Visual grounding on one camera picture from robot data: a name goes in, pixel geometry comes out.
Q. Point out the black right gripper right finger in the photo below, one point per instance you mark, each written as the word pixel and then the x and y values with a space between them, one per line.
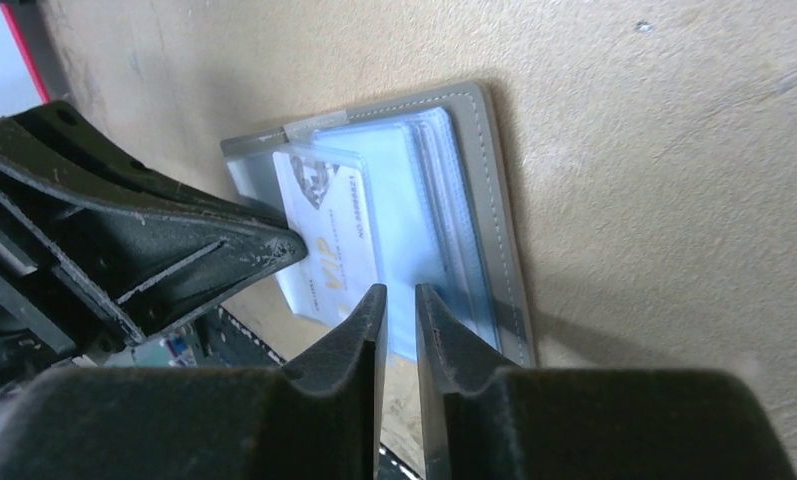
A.
pixel 485 417

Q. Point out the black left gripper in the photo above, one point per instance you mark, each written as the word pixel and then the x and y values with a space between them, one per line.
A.
pixel 99 252

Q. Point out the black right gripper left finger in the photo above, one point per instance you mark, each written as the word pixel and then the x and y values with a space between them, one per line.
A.
pixel 318 416

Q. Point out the white VIP card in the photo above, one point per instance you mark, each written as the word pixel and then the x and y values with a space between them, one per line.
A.
pixel 324 197

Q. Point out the grey leather card holder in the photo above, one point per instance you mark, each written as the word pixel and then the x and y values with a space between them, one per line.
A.
pixel 437 206

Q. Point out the pink framed whiteboard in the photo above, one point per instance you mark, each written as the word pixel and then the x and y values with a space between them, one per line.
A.
pixel 22 82

